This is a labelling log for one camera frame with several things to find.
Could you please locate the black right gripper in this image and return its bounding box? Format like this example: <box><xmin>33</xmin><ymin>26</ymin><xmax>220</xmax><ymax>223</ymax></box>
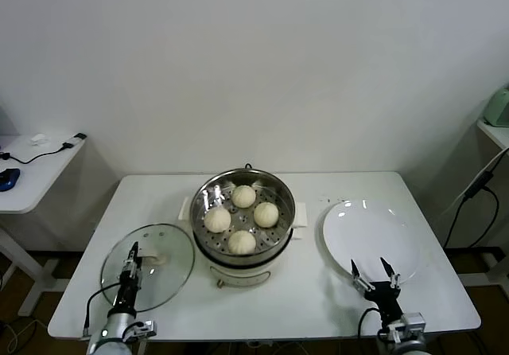
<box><xmin>350</xmin><ymin>256</ymin><xmax>402</xmax><ymax>321</ymax></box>

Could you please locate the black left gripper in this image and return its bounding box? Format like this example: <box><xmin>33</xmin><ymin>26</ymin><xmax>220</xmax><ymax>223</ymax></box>
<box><xmin>114</xmin><ymin>241</ymin><xmax>143</xmax><ymax>312</ymax></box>

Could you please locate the round glass pot lid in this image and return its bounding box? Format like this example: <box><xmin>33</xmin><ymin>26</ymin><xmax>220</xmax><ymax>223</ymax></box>
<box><xmin>99</xmin><ymin>222</ymin><xmax>196</xmax><ymax>313</ymax></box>

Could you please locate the white steamed baozi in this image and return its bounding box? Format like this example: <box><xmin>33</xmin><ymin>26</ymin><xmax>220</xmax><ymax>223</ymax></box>
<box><xmin>231</xmin><ymin>185</ymin><xmax>258</xmax><ymax>209</ymax></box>
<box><xmin>227</xmin><ymin>230</ymin><xmax>258</xmax><ymax>256</ymax></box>
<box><xmin>253</xmin><ymin>202</ymin><xmax>280</xmax><ymax>228</ymax></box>
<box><xmin>204</xmin><ymin>206</ymin><xmax>232</xmax><ymax>233</ymax></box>

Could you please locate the stainless steel steamer basket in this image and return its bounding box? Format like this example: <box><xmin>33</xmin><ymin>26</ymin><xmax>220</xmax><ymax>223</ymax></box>
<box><xmin>177</xmin><ymin>167</ymin><xmax>310</xmax><ymax>257</ymax></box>

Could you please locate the white round plate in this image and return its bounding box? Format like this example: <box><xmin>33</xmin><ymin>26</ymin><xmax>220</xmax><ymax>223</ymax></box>
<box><xmin>317</xmin><ymin>198</ymin><xmax>422</xmax><ymax>287</ymax></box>

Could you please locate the cream electric cooker base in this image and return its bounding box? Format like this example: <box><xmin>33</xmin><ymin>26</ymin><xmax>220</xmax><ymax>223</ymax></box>
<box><xmin>192</xmin><ymin>227</ymin><xmax>305</xmax><ymax>289</ymax></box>

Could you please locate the white side table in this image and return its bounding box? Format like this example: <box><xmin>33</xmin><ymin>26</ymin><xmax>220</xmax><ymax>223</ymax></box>
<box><xmin>0</xmin><ymin>131</ymin><xmax>88</xmax><ymax>316</ymax></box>

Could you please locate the blue computer mouse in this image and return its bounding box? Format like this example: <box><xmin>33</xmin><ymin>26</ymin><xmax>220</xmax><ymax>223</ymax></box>
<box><xmin>0</xmin><ymin>167</ymin><xmax>21</xmax><ymax>192</ymax></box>

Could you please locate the white shelf table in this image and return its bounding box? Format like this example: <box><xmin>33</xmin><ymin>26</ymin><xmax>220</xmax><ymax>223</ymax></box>
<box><xmin>476</xmin><ymin>119</ymin><xmax>509</xmax><ymax>151</ymax></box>

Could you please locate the pale green appliance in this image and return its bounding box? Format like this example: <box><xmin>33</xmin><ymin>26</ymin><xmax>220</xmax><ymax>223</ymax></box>
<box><xmin>483</xmin><ymin>86</ymin><xmax>509</xmax><ymax>128</ymax></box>

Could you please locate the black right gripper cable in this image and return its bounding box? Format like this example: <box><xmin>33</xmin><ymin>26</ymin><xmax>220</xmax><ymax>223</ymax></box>
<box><xmin>357</xmin><ymin>306</ymin><xmax>383</xmax><ymax>340</ymax></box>

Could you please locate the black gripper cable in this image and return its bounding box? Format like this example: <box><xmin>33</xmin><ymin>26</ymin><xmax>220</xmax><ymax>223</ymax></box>
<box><xmin>357</xmin><ymin>306</ymin><xmax>383</xmax><ymax>340</ymax></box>
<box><xmin>82</xmin><ymin>283</ymin><xmax>122</xmax><ymax>340</ymax></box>

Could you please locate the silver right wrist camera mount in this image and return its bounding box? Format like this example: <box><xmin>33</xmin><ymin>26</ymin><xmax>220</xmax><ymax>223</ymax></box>
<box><xmin>385</xmin><ymin>312</ymin><xmax>427</xmax><ymax>342</ymax></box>

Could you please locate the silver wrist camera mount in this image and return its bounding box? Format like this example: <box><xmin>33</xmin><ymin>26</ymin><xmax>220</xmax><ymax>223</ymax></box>
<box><xmin>122</xmin><ymin>318</ymin><xmax>158</xmax><ymax>342</ymax></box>
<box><xmin>385</xmin><ymin>312</ymin><xmax>427</xmax><ymax>342</ymax></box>

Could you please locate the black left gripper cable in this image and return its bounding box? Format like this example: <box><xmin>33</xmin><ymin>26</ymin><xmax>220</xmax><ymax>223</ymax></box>
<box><xmin>82</xmin><ymin>283</ymin><xmax>122</xmax><ymax>340</ymax></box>

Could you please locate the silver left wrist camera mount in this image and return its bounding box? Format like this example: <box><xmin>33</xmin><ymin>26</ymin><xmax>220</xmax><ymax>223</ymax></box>
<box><xmin>122</xmin><ymin>318</ymin><xmax>158</xmax><ymax>342</ymax></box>

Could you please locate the black floor frame bar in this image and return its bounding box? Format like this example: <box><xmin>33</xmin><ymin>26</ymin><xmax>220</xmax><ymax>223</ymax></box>
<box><xmin>443</xmin><ymin>246</ymin><xmax>509</xmax><ymax>263</ymax></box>

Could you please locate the thin floor cable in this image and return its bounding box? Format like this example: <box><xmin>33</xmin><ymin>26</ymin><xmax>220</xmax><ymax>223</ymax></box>
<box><xmin>0</xmin><ymin>318</ymin><xmax>39</xmax><ymax>355</ymax></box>

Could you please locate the black charging cable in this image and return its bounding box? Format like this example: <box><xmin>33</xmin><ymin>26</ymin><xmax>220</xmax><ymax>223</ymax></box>
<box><xmin>0</xmin><ymin>142</ymin><xmax>75</xmax><ymax>164</ymax></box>

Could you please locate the white cable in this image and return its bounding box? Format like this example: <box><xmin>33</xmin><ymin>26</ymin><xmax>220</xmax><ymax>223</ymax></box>
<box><xmin>440</xmin><ymin>146</ymin><xmax>506</xmax><ymax>217</ymax></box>

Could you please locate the black power adapter cable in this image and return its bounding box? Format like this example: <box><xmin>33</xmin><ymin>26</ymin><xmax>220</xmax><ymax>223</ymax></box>
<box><xmin>442</xmin><ymin>166</ymin><xmax>501</xmax><ymax>249</ymax></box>

